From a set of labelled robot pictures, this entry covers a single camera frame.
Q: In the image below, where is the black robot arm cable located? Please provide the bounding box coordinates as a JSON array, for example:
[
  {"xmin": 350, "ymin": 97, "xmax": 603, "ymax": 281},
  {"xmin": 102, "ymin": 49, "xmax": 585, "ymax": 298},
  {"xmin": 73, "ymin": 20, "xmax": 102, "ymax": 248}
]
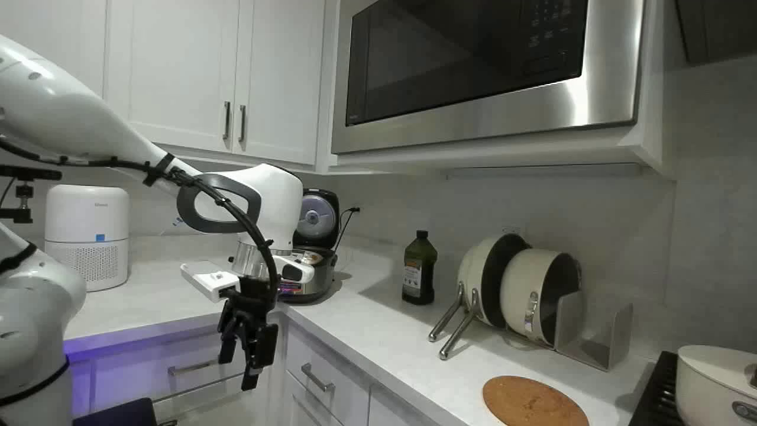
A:
[{"xmin": 0, "ymin": 135, "xmax": 281, "ymax": 296}]

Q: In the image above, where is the black silver rice cooker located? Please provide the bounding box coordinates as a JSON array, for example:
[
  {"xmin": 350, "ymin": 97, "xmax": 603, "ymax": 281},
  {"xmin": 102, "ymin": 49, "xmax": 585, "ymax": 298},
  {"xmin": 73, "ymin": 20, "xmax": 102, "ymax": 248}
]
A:
[{"xmin": 269, "ymin": 186, "xmax": 342, "ymax": 308}]

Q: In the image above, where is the dark olive oil bottle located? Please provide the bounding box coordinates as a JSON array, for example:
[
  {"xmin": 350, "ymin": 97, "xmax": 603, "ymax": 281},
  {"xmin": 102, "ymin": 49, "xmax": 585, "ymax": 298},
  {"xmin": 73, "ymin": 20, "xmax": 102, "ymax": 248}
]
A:
[{"xmin": 399, "ymin": 227, "xmax": 439, "ymax": 308}]

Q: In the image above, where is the black stove top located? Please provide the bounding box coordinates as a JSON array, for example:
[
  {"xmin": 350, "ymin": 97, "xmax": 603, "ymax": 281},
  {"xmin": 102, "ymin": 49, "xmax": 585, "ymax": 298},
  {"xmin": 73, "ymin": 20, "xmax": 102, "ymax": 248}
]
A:
[{"xmin": 626, "ymin": 350, "xmax": 690, "ymax": 426}]

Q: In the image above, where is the dark range hood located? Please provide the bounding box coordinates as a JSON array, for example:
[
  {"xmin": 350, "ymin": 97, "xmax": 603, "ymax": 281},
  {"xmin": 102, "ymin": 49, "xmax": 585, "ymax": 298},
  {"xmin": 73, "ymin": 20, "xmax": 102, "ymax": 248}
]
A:
[{"xmin": 672, "ymin": 0, "xmax": 757, "ymax": 68}]

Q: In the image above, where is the white drawer front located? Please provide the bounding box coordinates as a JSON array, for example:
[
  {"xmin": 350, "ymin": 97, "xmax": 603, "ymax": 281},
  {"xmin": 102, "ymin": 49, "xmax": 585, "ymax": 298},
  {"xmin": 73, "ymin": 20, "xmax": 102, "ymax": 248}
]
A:
[
  {"xmin": 87, "ymin": 326, "xmax": 279, "ymax": 416},
  {"xmin": 281, "ymin": 319, "xmax": 373, "ymax": 426}
]

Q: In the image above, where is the metal drawer handle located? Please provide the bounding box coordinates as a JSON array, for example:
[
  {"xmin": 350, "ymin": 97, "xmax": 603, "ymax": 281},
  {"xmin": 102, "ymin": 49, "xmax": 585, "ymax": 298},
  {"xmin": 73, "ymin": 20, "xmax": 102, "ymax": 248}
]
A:
[
  {"xmin": 298, "ymin": 359, "xmax": 339, "ymax": 398},
  {"xmin": 165, "ymin": 356, "xmax": 223, "ymax": 379}
]

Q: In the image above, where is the black camera stand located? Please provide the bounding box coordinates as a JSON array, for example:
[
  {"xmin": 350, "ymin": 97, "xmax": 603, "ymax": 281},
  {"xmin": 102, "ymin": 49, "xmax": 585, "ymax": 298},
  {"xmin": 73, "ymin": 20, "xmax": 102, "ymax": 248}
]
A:
[{"xmin": 0, "ymin": 160, "xmax": 63, "ymax": 227}]

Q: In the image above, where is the white cabinet door with handle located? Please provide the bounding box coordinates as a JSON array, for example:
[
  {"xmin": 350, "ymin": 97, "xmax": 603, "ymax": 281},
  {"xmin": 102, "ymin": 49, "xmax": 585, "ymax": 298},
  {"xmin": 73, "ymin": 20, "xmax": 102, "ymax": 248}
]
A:
[
  {"xmin": 105, "ymin": 0, "xmax": 243, "ymax": 153},
  {"xmin": 236, "ymin": 0, "xmax": 329, "ymax": 168}
]

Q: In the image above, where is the black rice cooker cord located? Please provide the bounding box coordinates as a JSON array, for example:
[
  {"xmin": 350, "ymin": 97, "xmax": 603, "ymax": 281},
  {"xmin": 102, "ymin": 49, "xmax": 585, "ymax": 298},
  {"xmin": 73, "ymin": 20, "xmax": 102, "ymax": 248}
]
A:
[{"xmin": 335, "ymin": 204, "xmax": 364, "ymax": 255}]

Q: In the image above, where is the wide white cabinet door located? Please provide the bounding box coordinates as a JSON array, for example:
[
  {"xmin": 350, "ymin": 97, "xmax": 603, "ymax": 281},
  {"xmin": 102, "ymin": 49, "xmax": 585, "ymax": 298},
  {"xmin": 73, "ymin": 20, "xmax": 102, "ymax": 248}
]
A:
[{"xmin": 0, "ymin": 0, "xmax": 108, "ymax": 98}]

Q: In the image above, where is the stainless steel microwave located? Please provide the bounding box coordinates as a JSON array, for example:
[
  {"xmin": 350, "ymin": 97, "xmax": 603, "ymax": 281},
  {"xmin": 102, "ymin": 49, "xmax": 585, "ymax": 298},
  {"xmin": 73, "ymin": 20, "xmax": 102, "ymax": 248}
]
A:
[{"xmin": 331, "ymin": 0, "xmax": 648, "ymax": 156}]

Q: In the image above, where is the grey metal pan rack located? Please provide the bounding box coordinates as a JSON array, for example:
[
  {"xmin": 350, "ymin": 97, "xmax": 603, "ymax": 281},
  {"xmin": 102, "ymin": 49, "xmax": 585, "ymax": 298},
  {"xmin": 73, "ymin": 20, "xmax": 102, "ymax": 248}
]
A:
[{"xmin": 552, "ymin": 289, "xmax": 636, "ymax": 372}]

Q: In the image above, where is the dark blue seat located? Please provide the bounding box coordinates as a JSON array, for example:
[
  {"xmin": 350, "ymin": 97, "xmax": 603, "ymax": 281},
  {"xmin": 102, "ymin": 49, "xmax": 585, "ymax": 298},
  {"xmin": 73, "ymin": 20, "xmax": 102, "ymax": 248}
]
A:
[{"xmin": 68, "ymin": 395, "xmax": 160, "ymax": 426}]

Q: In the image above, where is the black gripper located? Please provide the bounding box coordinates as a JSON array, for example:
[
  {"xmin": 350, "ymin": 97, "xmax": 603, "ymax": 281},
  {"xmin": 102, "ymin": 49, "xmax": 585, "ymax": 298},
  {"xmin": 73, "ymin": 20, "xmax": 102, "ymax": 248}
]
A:
[{"xmin": 218, "ymin": 274, "xmax": 281, "ymax": 393}]

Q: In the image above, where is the cream frying pan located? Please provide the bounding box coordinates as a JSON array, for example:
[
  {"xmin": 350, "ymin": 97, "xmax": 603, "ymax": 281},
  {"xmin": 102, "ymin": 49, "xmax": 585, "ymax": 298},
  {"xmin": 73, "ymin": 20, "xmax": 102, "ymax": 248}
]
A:
[{"xmin": 426, "ymin": 231, "xmax": 532, "ymax": 346}]

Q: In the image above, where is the round cork trivet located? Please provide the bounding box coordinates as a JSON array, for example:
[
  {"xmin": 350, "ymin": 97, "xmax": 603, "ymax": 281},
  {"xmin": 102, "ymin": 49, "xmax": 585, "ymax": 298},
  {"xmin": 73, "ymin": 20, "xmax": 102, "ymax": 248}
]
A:
[{"xmin": 480, "ymin": 374, "xmax": 591, "ymax": 426}]

